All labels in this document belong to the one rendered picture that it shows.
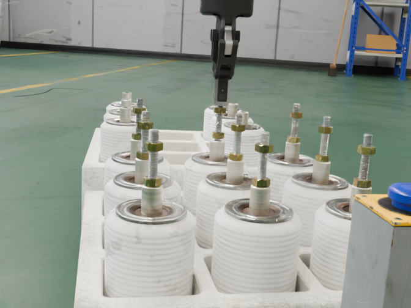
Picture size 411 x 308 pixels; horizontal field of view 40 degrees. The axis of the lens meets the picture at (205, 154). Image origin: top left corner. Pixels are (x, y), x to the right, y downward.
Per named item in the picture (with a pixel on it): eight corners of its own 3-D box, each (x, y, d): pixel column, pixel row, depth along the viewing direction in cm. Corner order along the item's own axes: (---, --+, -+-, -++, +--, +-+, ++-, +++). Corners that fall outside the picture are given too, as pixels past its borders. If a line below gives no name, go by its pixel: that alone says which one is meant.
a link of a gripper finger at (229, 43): (219, 19, 76) (217, 32, 78) (220, 44, 74) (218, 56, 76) (236, 21, 76) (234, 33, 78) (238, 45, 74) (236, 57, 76)
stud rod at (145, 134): (145, 172, 70) (147, 112, 68) (138, 170, 70) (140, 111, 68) (148, 170, 70) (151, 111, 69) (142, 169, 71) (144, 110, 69)
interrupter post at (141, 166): (147, 187, 69) (148, 161, 68) (130, 184, 70) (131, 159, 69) (156, 183, 71) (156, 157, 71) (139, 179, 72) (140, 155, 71)
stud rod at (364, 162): (361, 201, 63) (369, 135, 61) (353, 198, 63) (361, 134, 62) (366, 200, 63) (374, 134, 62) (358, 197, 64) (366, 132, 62)
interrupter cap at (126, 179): (157, 195, 66) (158, 190, 66) (101, 186, 68) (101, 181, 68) (182, 181, 73) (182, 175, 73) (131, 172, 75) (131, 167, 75)
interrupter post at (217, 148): (223, 160, 85) (225, 139, 85) (224, 164, 83) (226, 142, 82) (208, 159, 85) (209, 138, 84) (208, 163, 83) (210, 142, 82)
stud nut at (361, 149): (367, 155, 61) (368, 148, 61) (354, 152, 62) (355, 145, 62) (377, 153, 62) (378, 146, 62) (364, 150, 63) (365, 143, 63)
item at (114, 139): (145, 202, 120) (148, 119, 116) (147, 217, 111) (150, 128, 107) (100, 201, 119) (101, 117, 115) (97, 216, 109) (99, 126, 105)
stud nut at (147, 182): (162, 187, 58) (163, 179, 58) (147, 188, 57) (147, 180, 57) (157, 182, 60) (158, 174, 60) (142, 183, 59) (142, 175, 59)
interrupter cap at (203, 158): (238, 157, 88) (238, 153, 88) (244, 169, 81) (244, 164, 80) (190, 154, 88) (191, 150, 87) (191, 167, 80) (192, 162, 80)
